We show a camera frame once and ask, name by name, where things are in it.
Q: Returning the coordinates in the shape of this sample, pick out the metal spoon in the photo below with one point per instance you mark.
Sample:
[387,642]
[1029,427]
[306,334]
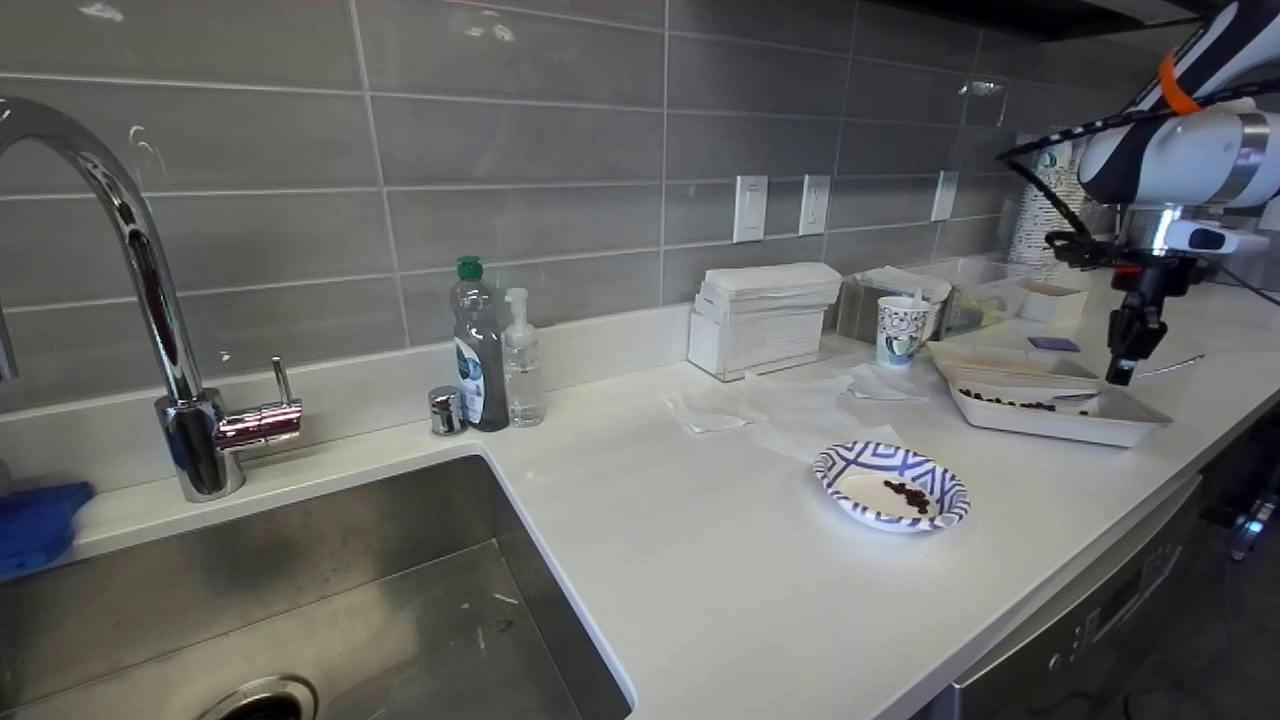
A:
[1172,362]

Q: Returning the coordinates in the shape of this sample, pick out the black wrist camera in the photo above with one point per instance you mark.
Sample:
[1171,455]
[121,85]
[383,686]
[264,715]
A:
[1076,251]

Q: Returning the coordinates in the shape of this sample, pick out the brown coffee beans pile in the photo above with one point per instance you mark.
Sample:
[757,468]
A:
[1005,398]

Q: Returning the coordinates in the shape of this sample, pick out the patterned paper cup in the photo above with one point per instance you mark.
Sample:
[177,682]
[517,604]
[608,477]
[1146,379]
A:
[900,334]

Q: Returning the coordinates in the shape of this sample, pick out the coffee beans in bowl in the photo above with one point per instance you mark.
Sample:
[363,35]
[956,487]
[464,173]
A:
[910,498]

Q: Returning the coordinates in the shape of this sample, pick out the white light switch plate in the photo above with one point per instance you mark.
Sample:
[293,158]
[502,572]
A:
[751,208]

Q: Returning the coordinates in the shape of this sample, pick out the white textured container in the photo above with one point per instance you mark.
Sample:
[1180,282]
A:
[1044,200]

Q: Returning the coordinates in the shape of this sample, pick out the stainless dishwasher front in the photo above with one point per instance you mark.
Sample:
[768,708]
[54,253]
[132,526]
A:
[1083,626]

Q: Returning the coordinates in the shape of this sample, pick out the dark cabinet drawers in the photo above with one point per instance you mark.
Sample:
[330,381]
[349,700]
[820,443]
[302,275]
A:
[1241,465]

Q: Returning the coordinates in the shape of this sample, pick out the clear sanitizer bottle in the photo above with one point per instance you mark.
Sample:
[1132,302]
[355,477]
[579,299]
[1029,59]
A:
[526,366]

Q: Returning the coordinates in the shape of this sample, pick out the stainless steel sink basin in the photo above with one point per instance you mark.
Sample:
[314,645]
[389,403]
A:
[335,600]

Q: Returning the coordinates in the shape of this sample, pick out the chrome faucet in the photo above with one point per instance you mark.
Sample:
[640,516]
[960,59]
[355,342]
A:
[132,240]

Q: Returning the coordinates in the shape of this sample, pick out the white wall outlet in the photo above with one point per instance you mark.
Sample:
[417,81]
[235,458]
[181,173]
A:
[815,206]

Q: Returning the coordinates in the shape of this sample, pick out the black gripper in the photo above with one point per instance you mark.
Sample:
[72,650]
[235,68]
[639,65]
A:
[1146,293]

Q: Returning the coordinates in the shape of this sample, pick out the white cutting board tray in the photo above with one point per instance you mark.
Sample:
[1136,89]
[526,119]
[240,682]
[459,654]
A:
[1053,420]

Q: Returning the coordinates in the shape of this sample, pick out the white napkin dispenser box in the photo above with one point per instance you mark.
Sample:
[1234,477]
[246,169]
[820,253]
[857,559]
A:
[761,321]

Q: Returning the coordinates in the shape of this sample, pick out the small chrome sink button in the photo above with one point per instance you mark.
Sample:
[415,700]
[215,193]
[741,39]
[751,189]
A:
[447,409]

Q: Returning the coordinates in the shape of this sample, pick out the blue patterned paper bowl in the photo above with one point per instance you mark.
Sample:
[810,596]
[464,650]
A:
[867,473]

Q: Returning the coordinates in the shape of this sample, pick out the blue cloth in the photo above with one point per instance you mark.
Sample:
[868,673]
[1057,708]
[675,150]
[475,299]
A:
[32,526]

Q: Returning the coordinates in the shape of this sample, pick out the green capped dish soap bottle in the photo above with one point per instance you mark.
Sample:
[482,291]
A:
[482,362]

